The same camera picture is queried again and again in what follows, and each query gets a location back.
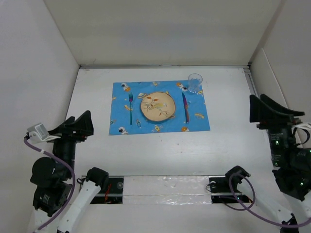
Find blue space-print cloth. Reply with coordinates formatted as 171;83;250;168
109;80;210;135

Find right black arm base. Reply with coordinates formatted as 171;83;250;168
206;175;238;204

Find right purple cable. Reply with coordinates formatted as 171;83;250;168
228;126;311;229

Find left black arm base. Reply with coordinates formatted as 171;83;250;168
76;176;124;204

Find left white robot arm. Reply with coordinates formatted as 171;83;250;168
24;110;109;233

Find clear drinking glass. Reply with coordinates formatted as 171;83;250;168
188;73;203;93

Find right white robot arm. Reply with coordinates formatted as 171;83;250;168
225;94;311;233

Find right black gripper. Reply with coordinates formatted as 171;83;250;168
247;92;302;166

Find iridescent knife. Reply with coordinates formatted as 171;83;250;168
182;93;190;124

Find iridescent fork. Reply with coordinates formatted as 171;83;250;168
129;92;133;125

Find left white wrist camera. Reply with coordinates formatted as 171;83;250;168
27;123;60;144

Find round bird-pattern plate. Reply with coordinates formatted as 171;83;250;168
140;92;176;122

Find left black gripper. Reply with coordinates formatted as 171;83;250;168
46;109;94;176

